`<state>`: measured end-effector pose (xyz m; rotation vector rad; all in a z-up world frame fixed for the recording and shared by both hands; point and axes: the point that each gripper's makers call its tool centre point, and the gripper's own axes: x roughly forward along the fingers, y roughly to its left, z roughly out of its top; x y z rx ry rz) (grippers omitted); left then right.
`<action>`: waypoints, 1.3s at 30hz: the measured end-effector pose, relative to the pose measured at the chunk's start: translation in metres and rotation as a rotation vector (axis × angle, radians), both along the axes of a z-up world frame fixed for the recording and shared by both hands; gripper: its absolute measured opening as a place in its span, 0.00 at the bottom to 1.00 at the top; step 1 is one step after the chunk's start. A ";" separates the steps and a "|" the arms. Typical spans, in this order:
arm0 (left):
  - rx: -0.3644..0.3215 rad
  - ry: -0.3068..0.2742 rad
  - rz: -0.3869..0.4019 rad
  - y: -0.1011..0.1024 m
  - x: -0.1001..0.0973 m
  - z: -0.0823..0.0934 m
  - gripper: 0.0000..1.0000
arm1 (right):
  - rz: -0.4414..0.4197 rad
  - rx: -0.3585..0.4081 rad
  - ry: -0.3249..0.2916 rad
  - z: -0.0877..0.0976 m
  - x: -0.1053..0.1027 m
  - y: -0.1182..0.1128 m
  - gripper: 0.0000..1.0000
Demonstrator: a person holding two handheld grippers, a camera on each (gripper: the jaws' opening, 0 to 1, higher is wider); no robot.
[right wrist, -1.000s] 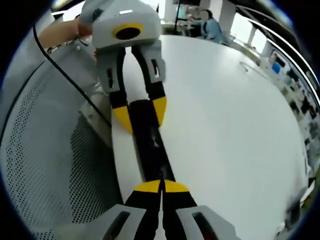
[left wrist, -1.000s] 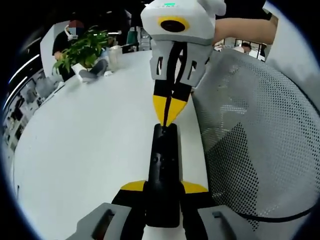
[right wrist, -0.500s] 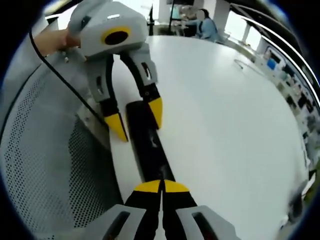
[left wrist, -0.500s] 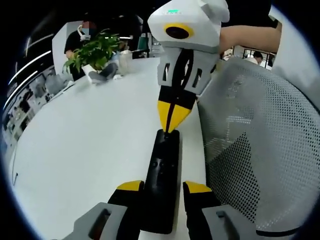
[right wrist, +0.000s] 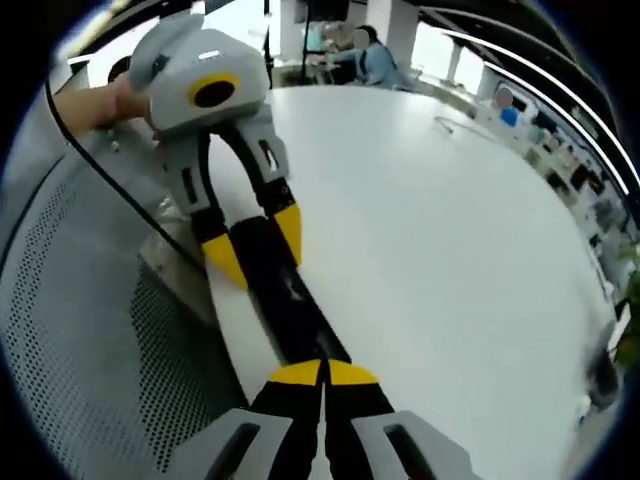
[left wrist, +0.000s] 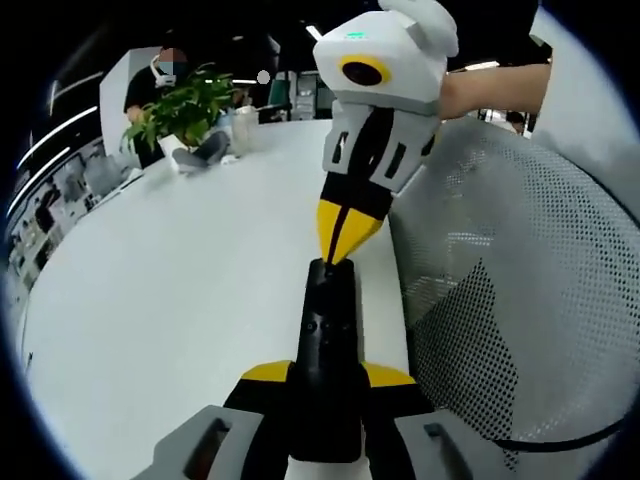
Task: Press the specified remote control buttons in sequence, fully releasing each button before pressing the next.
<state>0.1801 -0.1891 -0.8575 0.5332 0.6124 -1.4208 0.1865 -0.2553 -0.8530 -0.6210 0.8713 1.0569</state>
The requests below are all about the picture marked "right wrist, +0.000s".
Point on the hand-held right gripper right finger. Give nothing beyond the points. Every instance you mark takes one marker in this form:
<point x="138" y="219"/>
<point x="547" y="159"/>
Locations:
<point x="360" y="400"/>

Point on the grey mesh office chair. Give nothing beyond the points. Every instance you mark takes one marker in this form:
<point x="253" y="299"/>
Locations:
<point x="75" y="325"/>

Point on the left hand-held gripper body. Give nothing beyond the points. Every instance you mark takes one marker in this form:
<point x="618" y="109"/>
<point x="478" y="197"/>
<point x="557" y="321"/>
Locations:
<point x="215" y="60"/>

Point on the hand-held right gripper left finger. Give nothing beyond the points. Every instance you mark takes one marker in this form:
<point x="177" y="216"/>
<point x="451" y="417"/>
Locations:
<point x="280" y="400"/>

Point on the potted green plant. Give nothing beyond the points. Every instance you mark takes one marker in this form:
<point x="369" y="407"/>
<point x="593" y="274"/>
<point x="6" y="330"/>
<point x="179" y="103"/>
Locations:
<point x="627" y="300"/>

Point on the black remote control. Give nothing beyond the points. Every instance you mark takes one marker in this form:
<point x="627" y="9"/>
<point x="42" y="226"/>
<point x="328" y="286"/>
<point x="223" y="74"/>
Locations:
<point x="285" y="290"/>

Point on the ceiling light strip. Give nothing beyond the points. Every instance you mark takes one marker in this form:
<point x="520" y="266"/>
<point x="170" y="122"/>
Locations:
<point x="550" y="75"/>
<point x="560" y="112"/>

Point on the white display counter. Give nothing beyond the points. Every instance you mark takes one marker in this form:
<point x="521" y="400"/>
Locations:
<point x="565" y="170"/>

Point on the person's left hand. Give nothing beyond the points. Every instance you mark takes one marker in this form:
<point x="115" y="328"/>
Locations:
<point x="130" y="102"/>

